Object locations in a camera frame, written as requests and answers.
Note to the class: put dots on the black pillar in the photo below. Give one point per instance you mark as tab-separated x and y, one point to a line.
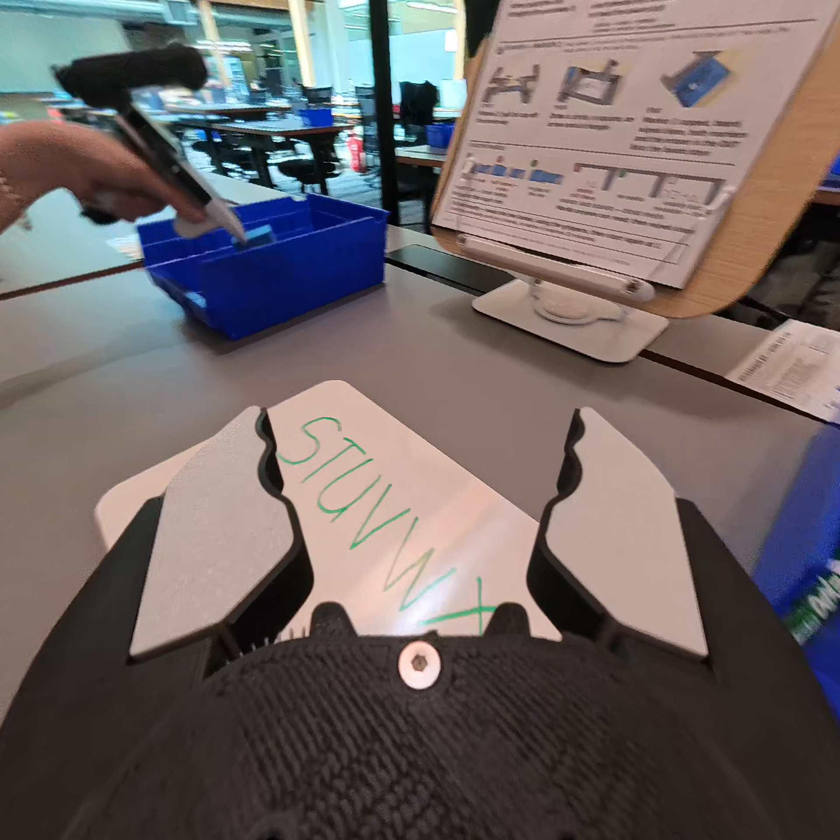
384	98

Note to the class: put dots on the blue whiteboard eraser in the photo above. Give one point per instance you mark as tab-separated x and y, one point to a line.
256	237

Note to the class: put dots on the person's left hand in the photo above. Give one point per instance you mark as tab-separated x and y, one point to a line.
72	164

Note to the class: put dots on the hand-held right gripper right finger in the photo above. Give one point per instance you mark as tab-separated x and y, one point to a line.
623	544

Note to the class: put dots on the wooden work table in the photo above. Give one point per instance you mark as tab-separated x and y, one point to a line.
262	128

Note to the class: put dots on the printed instruction sheet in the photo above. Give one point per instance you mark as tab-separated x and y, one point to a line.
610	131

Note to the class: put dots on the small blue bin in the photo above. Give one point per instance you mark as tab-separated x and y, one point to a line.
315	117

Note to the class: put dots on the blue plastic bin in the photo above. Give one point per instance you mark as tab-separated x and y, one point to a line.
804	525
282	282

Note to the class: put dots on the loose printed paper sheet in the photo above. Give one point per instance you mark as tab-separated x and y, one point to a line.
794	367

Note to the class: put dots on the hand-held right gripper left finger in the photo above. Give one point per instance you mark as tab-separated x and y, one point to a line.
216	538

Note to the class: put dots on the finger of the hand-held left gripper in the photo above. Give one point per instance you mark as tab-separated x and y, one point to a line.
193	228
226	220

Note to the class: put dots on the small white whiteboard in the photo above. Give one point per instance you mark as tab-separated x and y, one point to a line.
420	499

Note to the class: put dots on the instruction sheet on stand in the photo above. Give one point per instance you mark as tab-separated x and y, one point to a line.
735	275

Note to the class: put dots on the black mesh office chair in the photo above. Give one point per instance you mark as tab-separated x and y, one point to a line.
305	172

